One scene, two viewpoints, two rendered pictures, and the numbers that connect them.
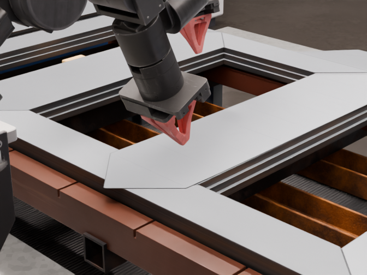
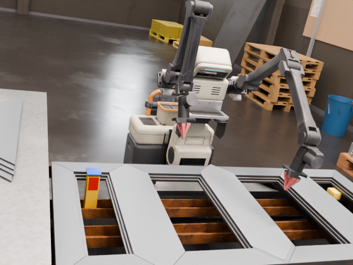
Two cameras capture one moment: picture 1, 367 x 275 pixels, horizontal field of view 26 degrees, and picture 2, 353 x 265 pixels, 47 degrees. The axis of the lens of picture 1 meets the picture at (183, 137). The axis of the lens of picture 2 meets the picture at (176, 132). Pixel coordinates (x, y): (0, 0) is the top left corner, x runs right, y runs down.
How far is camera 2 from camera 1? 243 cm
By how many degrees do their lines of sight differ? 103
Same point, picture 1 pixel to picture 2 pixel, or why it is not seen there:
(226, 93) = not seen: outside the picture
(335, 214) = (203, 236)
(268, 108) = (253, 211)
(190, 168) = (212, 177)
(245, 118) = (246, 202)
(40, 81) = (310, 186)
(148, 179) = (209, 170)
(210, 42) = not seen: outside the picture
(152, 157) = (224, 176)
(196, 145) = (228, 185)
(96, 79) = (308, 196)
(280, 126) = (233, 204)
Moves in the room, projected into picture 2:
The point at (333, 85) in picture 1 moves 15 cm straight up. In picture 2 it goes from (273, 240) to (284, 206)
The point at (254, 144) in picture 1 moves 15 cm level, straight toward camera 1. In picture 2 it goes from (220, 193) to (193, 180)
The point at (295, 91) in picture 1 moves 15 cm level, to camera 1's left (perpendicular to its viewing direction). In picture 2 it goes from (270, 227) to (280, 212)
